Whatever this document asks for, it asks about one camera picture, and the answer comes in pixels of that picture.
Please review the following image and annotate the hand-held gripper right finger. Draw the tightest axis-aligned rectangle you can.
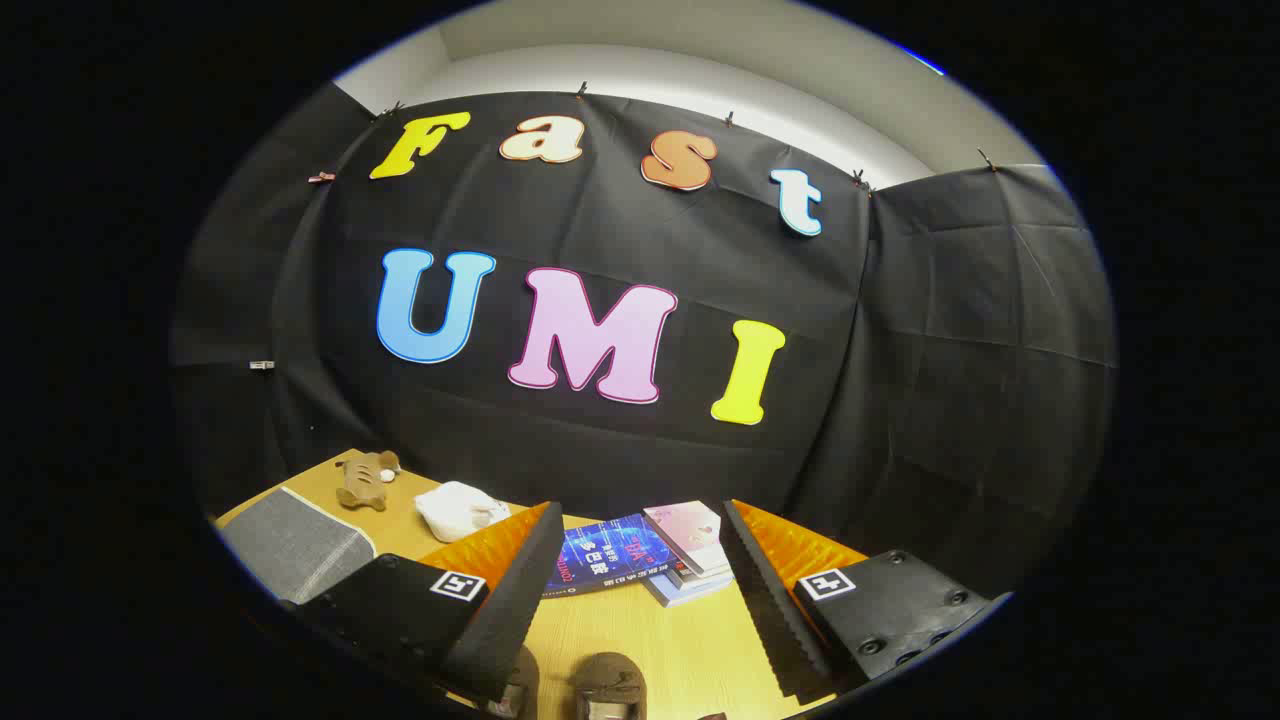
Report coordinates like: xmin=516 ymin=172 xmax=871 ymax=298
xmin=720 ymin=498 xmax=1013 ymax=706

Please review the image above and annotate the grey blue book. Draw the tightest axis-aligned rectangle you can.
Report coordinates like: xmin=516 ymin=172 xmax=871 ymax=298
xmin=645 ymin=565 xmax=736 ymax=608

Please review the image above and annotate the brown striped plush toy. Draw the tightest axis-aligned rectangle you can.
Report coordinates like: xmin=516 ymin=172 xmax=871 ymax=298
xmin=335 ymin=450 xmax=403 ymax=513

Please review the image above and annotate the brown fuzzy shoe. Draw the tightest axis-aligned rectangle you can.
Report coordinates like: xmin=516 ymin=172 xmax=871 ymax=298
xmin=572 ymin=652 xmax=648 ymax=720
xmin=490 ymin=645 xmax=541 ymax=720

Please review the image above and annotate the black backdrop cloth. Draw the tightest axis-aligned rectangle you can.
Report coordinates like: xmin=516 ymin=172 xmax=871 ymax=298
xmin=170 ymin=85 xmax=1116 ymax=601

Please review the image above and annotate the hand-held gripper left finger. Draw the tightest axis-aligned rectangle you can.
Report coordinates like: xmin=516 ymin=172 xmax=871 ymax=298
xmin=295 ymin=500 xmax=566 ymax=703

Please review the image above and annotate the blue cover book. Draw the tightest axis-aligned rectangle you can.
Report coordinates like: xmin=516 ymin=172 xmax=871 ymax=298
xmin=545 ymin=515 xmax=691 ymax=598

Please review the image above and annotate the grey fabric storage box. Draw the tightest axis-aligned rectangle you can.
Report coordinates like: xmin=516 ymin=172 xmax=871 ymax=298
xmin=218 ymin=487 xmax=379 ymax=604

